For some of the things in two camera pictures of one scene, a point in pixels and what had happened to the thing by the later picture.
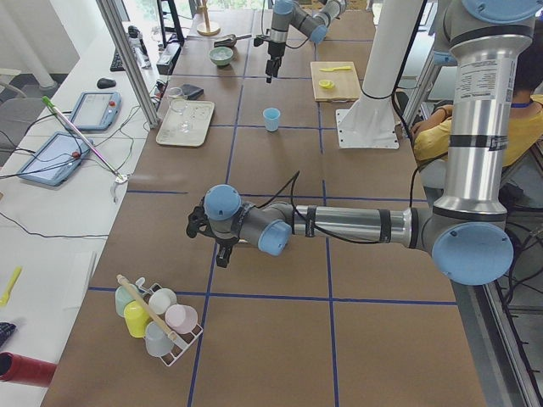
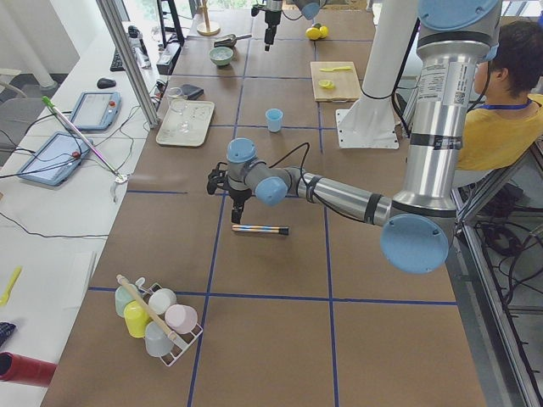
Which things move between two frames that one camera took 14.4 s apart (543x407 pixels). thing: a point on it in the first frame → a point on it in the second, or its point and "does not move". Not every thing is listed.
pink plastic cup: x=181 y=318 does not move
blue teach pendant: x=96 y=110 does not move
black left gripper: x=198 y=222 → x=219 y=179
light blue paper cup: x=271 y=116 does not move
